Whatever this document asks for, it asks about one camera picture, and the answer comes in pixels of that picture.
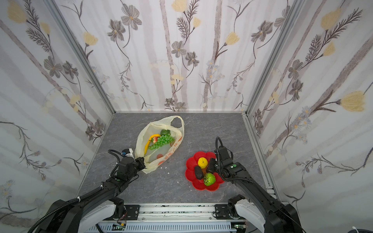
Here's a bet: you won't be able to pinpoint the yellow fake lemon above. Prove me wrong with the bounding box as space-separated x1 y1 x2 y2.
197 157 208 170

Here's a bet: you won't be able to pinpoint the green bumpy fake fruit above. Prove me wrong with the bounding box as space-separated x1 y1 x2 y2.
204 173 216 186

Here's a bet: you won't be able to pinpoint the dark fake avocado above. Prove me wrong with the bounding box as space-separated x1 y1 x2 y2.
194 166 205 180

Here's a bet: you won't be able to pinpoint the red flower-shaped plate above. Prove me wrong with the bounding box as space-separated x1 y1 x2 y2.
185 151 224 191

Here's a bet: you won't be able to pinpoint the yellow plastic bag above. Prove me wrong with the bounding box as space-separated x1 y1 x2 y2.
135 116 185 174

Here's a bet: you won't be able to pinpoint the green fake grapes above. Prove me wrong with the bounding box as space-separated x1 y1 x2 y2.
149 135 175 150

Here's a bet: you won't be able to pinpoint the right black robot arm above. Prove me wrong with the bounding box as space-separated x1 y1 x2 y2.
213 145 304 233

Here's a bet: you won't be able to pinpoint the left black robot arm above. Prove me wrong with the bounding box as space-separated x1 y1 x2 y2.
28 157 145 233

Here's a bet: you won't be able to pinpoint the yellow fake banana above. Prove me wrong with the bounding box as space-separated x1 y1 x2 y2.
144 134 161 155

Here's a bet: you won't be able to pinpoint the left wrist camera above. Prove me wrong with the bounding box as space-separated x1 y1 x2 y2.
121 148 135 159

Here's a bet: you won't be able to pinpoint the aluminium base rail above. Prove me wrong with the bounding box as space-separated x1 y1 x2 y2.
92 203 261 233

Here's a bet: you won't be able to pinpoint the white perforated cable duct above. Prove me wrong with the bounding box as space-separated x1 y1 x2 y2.
86 222 237 233

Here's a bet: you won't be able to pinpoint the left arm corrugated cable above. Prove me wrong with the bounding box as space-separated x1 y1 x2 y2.
26 186 104 233

